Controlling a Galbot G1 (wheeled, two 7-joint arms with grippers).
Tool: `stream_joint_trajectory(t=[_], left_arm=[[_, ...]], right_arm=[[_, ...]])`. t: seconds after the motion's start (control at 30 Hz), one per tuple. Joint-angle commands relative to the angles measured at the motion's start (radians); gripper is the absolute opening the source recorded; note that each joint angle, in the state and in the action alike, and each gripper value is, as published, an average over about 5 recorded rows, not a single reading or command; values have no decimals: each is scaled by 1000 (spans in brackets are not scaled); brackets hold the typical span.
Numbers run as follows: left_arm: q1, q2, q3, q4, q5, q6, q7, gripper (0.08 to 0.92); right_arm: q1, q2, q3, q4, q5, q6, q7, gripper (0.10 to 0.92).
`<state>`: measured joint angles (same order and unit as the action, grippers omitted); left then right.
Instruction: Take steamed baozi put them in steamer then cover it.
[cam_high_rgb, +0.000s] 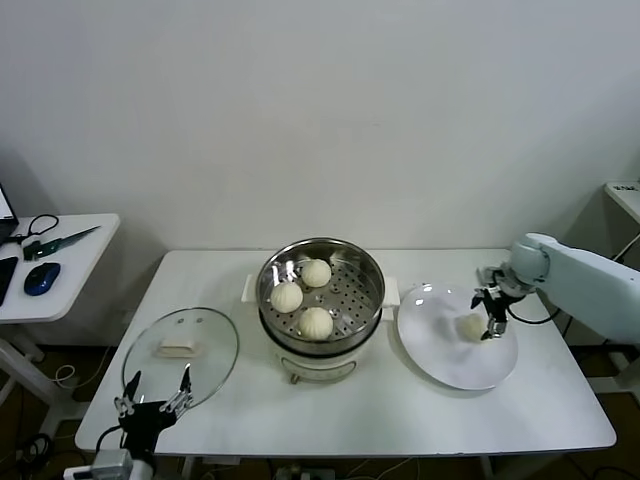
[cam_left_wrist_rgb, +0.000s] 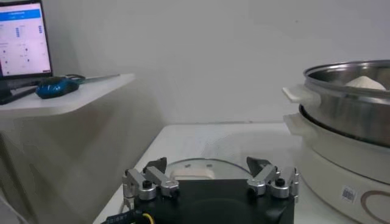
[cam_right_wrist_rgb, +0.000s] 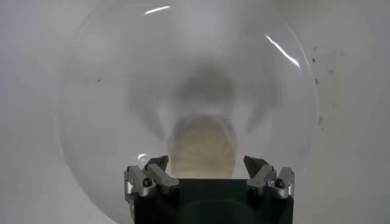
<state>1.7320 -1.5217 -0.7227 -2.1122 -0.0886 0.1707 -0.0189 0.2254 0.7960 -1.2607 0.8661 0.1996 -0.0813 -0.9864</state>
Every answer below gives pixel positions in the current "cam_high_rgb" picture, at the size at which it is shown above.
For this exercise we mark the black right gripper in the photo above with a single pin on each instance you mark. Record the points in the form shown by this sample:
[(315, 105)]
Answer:
[(497, 300)]

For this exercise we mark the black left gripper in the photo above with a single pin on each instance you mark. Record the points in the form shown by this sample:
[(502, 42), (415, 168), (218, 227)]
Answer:
[(145, 420)]

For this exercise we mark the white steamed baozi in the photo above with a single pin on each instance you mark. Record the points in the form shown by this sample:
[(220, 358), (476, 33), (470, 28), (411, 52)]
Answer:
[(315, 323), (286, 297), (470, 326), (315, 273)]

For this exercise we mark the glass pot lid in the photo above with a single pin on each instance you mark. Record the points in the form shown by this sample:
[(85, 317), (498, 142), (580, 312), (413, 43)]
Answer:
[(220, 340)]

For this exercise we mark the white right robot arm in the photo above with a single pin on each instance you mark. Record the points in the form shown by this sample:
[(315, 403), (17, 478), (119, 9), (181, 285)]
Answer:
[(585, 280)]

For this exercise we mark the stainless steel steamer basket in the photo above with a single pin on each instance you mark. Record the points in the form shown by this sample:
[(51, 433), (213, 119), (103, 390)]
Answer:
[(350, 320)]

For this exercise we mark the white round plate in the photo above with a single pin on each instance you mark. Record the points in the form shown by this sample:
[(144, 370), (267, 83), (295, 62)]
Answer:
[(440, 350)]

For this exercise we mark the white side table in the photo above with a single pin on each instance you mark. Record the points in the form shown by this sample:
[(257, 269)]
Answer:
[(75, 280)]

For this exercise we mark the white desk base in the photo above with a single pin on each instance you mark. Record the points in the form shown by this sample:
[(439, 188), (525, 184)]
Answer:
[(627, 372)]

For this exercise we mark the white electric cooking pot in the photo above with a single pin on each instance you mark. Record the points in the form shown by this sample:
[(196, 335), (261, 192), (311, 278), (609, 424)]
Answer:
[(315, 367)]

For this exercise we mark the blue computer mouse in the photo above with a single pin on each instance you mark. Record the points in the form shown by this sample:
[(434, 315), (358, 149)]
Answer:
[(42, 278)]

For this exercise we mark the floor power strip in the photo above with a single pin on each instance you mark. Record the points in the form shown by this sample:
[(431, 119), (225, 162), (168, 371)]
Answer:
[(300, 473)]

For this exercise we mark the white desk top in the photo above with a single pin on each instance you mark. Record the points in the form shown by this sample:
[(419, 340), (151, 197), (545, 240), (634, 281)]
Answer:
[(626, 197)]

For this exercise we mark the black flat device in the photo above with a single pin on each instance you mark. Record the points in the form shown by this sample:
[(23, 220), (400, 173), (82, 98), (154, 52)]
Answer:
[(5, 279)]

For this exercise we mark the black laptop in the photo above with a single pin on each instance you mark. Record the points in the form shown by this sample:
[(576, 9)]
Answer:
[(5, 227)]

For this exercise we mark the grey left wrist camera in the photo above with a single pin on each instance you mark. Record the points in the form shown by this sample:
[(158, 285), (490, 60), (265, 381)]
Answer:
[(107, 465)]

